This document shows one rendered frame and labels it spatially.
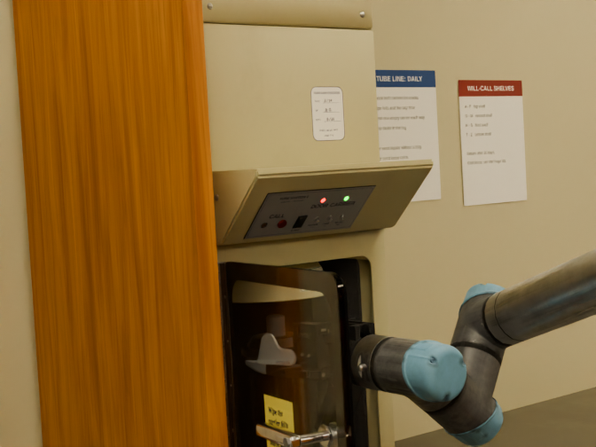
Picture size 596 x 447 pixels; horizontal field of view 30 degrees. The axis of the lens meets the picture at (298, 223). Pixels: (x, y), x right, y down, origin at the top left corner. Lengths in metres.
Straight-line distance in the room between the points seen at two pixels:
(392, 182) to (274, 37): 0.26
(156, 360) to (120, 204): 0.22
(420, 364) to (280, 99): 0.43
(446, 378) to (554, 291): 0.17
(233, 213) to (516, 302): 0.39
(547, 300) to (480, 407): 0.18
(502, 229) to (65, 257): 1.17
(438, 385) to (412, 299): 0.94
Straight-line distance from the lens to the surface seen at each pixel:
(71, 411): 1.76
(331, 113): 1.65
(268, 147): 1.57
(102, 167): 1.59
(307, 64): 1.63
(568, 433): 2.36
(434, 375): 1.42
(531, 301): 1.47
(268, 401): 1.42
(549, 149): 2.69
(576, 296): 1.42
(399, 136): 2.33
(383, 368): 1.47
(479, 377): 1.53
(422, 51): 2.40
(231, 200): 1.46
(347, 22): 1.68
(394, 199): 1.63
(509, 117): 2.58
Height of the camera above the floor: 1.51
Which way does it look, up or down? 3 degrees down
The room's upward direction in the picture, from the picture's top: 3 degrees counter-clockwise
